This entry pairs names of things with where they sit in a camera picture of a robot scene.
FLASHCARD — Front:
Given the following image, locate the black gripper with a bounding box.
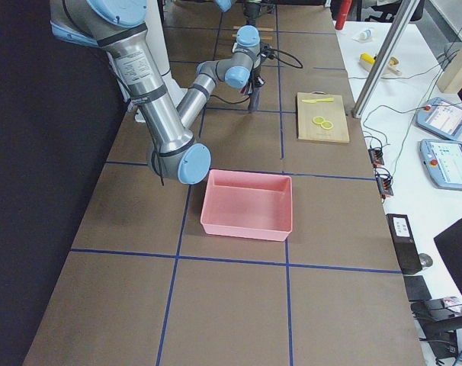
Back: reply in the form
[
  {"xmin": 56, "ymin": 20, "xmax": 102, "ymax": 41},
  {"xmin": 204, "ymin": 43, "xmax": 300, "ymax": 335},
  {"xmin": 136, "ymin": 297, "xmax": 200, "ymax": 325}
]
[{"xmin": 249, "ymin": 63, "xmax": 265, "ymax": 92}]

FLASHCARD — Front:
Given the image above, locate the grey and pink cloth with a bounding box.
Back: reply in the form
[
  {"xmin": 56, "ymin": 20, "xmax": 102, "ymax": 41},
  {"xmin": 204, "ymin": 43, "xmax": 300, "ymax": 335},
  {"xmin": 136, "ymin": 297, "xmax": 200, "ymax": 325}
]
[{"xmin": 241, "ymin": 82, "xmax": 261, "ymax": 113}]

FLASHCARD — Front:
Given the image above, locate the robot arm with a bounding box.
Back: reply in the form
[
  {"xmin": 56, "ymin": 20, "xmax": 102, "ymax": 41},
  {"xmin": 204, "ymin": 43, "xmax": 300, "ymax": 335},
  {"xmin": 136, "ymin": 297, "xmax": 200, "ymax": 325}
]
[{"xmin": 50, "ymin": 1, "xmax": 262, "ymax": 185}]

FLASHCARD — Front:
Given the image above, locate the lemon slice back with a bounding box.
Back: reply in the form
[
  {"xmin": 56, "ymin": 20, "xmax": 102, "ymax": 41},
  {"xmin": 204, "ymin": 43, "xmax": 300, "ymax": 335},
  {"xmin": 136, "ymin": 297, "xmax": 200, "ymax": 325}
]
[{"xmin": 313, "ymin": 116, "xmax": 324, "ymax": 125}]

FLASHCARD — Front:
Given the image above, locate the lemon slice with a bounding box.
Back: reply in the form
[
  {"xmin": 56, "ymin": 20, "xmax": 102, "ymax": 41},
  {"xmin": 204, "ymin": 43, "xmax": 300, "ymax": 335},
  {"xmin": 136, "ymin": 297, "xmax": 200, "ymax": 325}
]
[
  {"xmin": 320, "ymin": 120, "xmax": 334, "ymax": 130},
  {"xmin": 313, "ymin": 116, "xmax": 324, "ymax": 125}
]

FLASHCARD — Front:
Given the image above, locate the yellow plastic knife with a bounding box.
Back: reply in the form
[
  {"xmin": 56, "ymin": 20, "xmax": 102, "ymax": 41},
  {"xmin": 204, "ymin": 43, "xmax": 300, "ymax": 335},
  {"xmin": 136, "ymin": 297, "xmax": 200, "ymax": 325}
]
[{"xmin": 301, "ymin": 97, "xmax": 335, "ymax": 104}]

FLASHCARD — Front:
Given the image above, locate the bamboo cutting board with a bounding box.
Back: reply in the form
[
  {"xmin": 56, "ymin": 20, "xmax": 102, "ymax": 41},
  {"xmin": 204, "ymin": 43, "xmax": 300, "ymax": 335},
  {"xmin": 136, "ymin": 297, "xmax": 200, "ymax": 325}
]
[{"xmin": 297, "ymin": 92, "xmax": 350, "ymax": 144}]

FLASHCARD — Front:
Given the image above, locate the lemon slice front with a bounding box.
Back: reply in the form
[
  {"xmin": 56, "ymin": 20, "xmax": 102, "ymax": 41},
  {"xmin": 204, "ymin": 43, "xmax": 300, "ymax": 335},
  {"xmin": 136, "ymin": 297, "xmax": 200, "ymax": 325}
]
[{"xmin": 320, "ymin": 120, "xmax": 334, "ymax": 130}]

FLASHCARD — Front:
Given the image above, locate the white support column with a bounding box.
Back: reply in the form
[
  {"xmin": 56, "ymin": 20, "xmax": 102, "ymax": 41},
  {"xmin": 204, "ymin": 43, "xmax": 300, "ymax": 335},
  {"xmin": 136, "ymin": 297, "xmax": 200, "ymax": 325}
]
[{"xmin": 145, "ymin": 0, "xmax": 187, "ymax": 107}]

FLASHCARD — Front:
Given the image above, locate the red cylinder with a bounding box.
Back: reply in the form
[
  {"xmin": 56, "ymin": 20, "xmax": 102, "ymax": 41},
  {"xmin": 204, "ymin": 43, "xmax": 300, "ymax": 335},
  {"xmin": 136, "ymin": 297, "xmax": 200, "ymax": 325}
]
[{"xmin": 335, "ymin": 0, "xmax": 352, "ymax": 31}]

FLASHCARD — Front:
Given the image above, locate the pink plastic bin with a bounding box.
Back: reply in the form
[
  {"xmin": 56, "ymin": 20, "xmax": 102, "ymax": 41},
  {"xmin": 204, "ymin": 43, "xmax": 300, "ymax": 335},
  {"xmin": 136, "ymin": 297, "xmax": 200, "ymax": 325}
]
[{"xmin": 201, "ymin": 169, "xmax": 293, "ymax": 242}]

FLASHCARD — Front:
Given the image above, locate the far teach pendant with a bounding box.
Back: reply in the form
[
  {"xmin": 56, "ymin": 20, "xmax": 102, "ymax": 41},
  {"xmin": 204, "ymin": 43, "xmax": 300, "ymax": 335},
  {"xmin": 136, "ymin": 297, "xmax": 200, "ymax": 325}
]
[{"xmin": 415, "ymin": 97, "xmax": 462, "ymax": 140}]

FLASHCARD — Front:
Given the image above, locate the teach pendant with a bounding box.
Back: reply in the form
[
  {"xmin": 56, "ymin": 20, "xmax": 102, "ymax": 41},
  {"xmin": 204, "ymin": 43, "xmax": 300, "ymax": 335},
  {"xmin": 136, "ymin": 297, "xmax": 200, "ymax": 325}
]
[
  {"xmin": 415, "ymin": 97, "xmax": 462, "ymax": 140},
  {"xmin": 419, "ymin": 139, "xmax": 462, "ymax": 191}
]

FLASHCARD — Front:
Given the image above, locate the near teach pendant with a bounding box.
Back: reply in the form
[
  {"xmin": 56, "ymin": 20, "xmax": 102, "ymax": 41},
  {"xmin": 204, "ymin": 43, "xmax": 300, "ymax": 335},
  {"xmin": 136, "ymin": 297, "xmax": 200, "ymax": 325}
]
[{"xmin": 419, "ymin": 139, "xmax": 462, "ymax": 191}]

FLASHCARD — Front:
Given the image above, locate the black box device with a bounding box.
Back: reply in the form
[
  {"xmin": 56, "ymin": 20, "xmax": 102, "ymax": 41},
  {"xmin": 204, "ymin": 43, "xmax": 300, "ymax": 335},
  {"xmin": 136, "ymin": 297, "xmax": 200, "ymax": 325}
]
[{"xmin": 386, "ymin": 213, "xmax": 422, "ymax": 275}]

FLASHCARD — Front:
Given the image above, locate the aluminium frame post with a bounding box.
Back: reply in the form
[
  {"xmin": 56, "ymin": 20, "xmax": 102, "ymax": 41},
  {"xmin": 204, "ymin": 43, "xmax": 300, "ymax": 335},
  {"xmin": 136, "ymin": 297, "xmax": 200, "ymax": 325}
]
[{"xmin": 351, "ymin": 0, "xmax": 419, "ymax": 119}]

